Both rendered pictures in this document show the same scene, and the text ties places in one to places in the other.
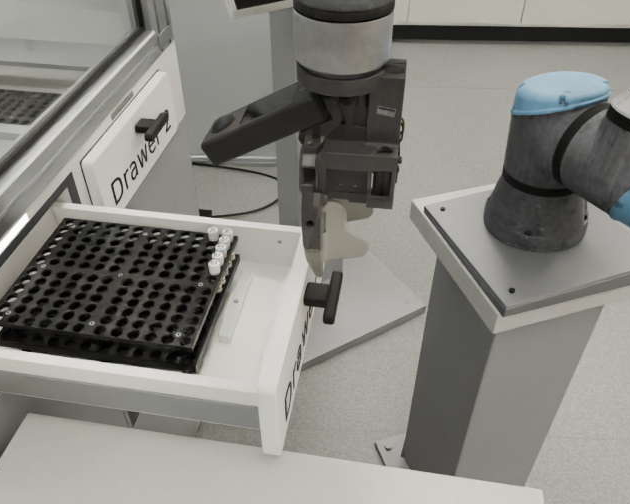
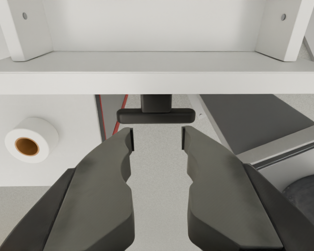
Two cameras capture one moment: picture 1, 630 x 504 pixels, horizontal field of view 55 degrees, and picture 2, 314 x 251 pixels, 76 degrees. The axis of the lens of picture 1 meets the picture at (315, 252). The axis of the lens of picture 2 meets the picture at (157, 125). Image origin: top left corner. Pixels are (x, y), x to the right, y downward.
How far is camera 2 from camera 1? 55 cm
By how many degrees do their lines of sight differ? 58
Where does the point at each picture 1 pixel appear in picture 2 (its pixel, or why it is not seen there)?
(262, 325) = (163, 16)
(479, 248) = (286, 170)
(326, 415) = not seen: hidden behind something
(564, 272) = not seen: hidden behind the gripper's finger
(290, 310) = (92, 87)
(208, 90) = not seen: outside the picture
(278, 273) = (247, 16)
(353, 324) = not seen: outside the picture
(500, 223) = (305, 191)
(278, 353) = (19, 86)
